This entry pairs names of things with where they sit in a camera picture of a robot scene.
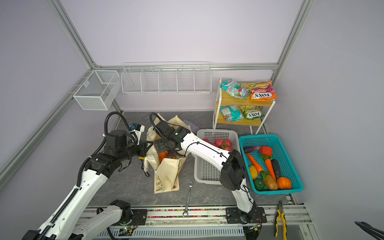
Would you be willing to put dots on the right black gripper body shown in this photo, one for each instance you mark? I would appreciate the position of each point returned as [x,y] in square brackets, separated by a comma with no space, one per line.
[164,145]

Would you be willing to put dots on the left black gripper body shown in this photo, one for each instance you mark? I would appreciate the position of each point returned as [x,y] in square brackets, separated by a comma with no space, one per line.
[133,150]

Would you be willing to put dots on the cream floral tote bag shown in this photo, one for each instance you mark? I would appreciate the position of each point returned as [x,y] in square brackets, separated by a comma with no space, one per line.
[167,172]

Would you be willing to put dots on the teal snack bag shelf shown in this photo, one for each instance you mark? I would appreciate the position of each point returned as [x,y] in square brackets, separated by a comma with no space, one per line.
[235,89]
[231,113]

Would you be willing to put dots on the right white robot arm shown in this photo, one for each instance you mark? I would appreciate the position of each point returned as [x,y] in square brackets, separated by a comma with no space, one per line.
[230,163]

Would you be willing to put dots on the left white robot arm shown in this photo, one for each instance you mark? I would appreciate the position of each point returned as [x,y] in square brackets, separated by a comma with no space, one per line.
[94,172]

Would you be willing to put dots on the green Fox's candy bag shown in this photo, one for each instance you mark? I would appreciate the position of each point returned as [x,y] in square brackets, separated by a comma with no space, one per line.
[251,112]

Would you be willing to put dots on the orange Fox's candy bag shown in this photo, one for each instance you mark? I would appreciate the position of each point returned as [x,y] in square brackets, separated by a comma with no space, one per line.
[262,91]

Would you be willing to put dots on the red dragon fruit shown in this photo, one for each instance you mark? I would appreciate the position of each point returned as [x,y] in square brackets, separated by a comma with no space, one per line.
[212,143]

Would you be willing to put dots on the white plastic basket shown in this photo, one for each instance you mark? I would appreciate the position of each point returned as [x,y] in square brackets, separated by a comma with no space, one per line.
[205,172]

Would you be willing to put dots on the small white mesh basket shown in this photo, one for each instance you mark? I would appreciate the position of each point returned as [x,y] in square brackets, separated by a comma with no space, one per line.
[99,90]

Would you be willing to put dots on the silver combination wrench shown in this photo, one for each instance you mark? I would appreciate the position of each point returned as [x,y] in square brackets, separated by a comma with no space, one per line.
[185,213]

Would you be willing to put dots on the small purple eggplant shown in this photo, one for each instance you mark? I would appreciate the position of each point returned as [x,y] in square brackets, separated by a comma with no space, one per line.
[250,149]

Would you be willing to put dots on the orange carrot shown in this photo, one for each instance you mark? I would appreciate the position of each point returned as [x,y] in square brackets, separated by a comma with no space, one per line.
[269,165]
[255,163]

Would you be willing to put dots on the red tomato in teal basket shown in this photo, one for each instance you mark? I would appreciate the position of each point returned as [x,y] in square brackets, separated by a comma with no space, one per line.
[266,151]

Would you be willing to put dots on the green leafy vegetable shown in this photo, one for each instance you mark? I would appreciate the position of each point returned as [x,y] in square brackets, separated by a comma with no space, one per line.
[264,175]

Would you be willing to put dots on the green bell pepper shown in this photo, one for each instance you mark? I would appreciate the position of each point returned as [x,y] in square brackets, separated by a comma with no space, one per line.
[259,185]

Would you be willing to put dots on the dark green cucumber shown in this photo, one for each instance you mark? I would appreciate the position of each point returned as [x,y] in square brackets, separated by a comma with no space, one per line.
[276,169]

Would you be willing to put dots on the brown potato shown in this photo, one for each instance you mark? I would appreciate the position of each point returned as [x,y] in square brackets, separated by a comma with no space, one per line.
[271,183]

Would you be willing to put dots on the orange pumpkin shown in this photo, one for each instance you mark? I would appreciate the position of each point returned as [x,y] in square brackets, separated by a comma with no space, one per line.
[284,183]

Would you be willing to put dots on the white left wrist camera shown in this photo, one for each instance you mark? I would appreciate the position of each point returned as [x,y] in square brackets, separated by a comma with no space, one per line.
[138,129]

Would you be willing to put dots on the long white wire basket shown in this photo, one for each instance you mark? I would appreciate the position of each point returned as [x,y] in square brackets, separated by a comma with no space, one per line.
[167,78]

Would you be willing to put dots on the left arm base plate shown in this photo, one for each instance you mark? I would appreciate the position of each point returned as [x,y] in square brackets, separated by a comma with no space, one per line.
[136,217]

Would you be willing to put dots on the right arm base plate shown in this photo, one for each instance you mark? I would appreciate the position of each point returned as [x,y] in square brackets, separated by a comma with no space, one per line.
[255,216]

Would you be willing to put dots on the yellow handled pliers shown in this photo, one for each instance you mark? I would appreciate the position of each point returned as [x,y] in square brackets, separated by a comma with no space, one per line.
[280,215]

